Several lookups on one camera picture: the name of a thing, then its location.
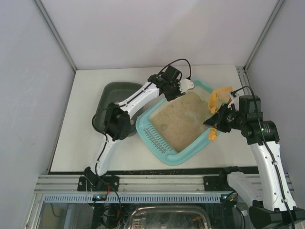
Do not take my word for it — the aluminium rail frame front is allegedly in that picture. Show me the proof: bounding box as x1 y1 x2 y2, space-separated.
34 173 294 193

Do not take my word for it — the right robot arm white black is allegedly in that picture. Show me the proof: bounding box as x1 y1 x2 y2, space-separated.
204 95 305 229

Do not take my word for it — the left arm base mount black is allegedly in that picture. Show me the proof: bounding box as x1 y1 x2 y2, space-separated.
77 175 120 192

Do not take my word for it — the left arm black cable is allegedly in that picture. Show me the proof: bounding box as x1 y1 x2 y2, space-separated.
91 59 193 134

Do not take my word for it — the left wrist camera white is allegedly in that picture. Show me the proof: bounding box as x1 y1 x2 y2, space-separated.
179 78 195 94

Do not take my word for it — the blue slotted cable duct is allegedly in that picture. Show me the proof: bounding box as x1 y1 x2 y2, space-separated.
44 193 222 204

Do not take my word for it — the metal basket below table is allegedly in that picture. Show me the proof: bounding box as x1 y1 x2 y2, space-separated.
125 205 212 229

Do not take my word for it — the aluminium right side rail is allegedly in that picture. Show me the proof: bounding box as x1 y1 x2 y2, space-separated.
236 66 251 95

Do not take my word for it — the orange litter scoop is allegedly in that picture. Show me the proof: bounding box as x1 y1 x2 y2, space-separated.
207 86 234 141

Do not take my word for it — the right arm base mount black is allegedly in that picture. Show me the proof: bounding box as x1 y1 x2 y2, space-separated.
203 174 234 192

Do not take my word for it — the teal litter box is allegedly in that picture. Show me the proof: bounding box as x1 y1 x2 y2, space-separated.
136 80 214 166

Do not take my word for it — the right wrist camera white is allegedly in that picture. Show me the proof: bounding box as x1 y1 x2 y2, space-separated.
228 92 240 109

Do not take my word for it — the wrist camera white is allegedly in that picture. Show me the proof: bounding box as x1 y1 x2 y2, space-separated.
179 78 195 94
228 92 240 109

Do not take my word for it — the grey plastic bin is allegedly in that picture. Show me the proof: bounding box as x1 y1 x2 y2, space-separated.
93 82 142 132

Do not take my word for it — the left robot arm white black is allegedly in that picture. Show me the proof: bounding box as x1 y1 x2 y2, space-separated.
84 65 194 186

